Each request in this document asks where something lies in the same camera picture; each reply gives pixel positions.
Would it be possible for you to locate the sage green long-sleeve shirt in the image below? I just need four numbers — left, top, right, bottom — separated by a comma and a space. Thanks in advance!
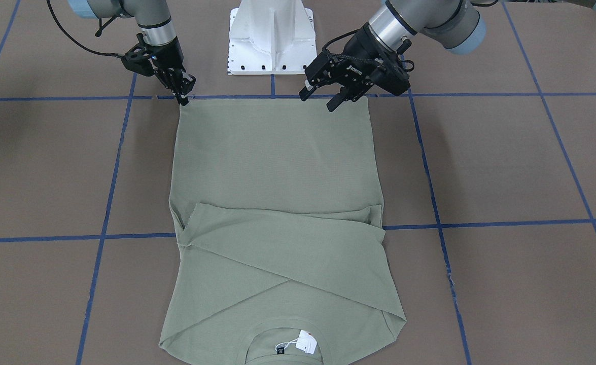
159, 97, 406, 364

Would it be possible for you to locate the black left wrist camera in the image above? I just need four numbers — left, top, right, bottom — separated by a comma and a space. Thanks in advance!
370, 41, 410, 96

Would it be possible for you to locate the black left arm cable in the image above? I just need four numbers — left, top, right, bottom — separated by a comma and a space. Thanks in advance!
321, 28, 415, 71

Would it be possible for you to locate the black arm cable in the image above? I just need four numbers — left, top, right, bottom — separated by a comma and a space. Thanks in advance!
46, 0, 146, 57
321, 28, 415, 71

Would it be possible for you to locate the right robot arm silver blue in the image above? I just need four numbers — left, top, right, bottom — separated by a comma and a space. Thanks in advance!
68, 1, 196, 106

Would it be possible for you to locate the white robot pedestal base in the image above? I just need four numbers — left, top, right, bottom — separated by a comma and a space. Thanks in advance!
227, 1, 317, 76

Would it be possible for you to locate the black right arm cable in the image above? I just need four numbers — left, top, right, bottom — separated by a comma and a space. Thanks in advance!
46, 0, 146, 57

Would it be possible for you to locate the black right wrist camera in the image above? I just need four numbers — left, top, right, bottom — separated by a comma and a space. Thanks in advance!
120, 44, 155, 77

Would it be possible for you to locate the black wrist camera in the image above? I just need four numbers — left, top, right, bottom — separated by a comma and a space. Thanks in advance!
370, 41, 410, 96
120, 44, 155, 77

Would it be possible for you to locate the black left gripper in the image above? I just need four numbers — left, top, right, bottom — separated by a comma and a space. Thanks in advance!
299, 23, 381, 113

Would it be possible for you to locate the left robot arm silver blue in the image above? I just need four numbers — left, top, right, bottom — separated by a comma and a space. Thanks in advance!
298, 1, 496, 112

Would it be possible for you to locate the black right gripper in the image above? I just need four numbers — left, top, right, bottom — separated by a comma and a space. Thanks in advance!
146, 36, 196, 106

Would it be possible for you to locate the white paper garment tag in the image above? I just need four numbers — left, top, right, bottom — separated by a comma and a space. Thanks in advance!
295, 330, 317, 355

